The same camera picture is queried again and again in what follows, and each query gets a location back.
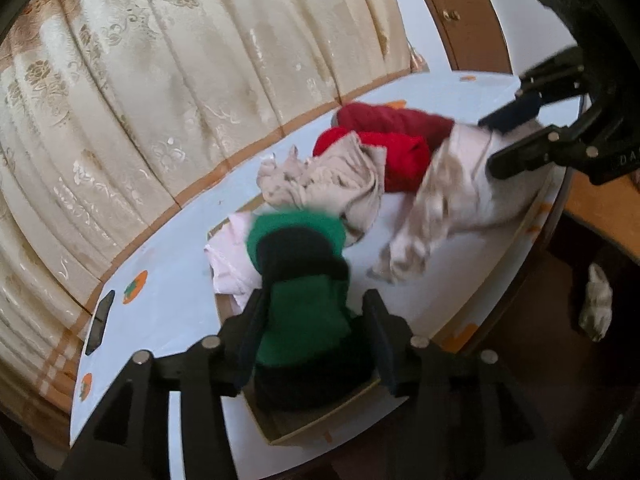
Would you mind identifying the beige underwear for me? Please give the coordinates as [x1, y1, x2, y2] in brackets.
[256, 132, 387, 246]

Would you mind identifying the cream underwear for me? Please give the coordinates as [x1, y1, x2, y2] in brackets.
[367, 122, 548, 285]

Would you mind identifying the beige floral curtain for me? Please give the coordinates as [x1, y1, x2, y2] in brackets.
[0, 0, 431, 411]

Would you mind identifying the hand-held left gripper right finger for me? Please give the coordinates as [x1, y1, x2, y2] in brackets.
[362, 289, 573, 480]

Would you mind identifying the shallow gold cardboard box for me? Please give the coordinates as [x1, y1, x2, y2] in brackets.
[207, 170, 566, 446]

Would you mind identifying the green underwear with black band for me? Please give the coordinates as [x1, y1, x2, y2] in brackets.
[240, 210, 381, 411]

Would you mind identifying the pink underwear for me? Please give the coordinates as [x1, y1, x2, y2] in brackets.
[204, 211, 263, 297]

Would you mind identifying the white persimmon print tablecloth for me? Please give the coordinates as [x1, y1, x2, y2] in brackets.
[67, 71, 586, 450]

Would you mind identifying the white rolled cloth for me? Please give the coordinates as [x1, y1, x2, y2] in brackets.
[579, 262, 614, 342]

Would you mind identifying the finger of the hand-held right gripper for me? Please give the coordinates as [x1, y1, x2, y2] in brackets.
[486, 94, 620, 183]
[479, 47, 587, 134]

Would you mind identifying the dark red underwear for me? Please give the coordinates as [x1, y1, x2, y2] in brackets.
[332, 102, 456, 153]

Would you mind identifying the black smartphone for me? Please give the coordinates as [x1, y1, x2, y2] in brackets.
[85, 290, 116, 356]

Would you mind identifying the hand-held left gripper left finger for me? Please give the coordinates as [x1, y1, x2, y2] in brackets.
[55, 287, 268, 480]

